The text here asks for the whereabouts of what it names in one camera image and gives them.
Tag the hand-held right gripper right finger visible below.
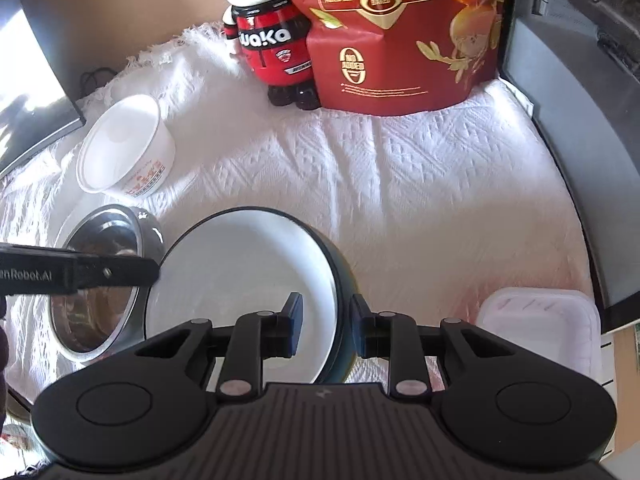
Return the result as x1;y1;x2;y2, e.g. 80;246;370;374
350;294;521;401

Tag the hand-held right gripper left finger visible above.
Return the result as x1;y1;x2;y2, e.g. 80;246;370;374
132;292;305;401

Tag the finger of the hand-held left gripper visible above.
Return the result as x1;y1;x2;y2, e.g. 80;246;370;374
66;254;162;294

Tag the stainless steel bowl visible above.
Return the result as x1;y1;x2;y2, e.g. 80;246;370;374
48;204;166;363

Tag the blue enamel bowl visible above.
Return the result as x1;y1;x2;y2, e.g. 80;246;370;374
144;208;357;385

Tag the white plastic tray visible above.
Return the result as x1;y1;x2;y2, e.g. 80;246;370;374
477;287;601;391

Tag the white paper bowl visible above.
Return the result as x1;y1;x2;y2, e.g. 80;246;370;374
76;94;177;198

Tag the white knitted cloth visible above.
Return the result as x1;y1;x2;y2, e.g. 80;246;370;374
0;22;601;396

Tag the black curved monitor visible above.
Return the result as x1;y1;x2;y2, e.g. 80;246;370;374
0;5;86;178

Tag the red snack bag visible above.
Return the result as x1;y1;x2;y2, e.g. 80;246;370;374
270;0;511;116

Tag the panda figurine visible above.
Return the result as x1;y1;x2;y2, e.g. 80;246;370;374
207;0;318;110

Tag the black cable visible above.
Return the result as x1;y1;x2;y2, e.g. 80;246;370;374
80;69;118;96

